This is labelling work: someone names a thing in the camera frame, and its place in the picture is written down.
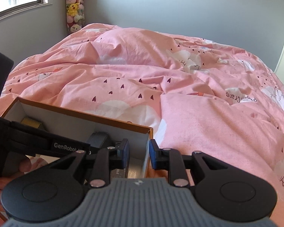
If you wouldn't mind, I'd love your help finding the pink patterned bed duvet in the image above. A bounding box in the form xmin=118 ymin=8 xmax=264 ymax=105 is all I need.
xmin=0 ymin=24 xmax=284 ymax=226

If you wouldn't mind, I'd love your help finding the person left hand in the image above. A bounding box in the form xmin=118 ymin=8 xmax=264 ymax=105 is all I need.
xmin=0 ymin=157 xmax=48 ymax=212

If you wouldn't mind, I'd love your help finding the hanging plush toy column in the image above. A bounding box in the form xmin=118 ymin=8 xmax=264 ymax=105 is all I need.
xmin=66 ymin=0 xmax=85 ymax=34

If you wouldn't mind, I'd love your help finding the small gold cardboard box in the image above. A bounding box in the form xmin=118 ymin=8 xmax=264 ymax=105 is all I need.
xmin=21 ymin=117 xmax=44 ymax=130

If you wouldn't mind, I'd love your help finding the orange cardboard storage box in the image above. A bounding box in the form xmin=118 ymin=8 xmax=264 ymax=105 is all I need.
xmin=1 ymin=97 xmax=153 ymax=178

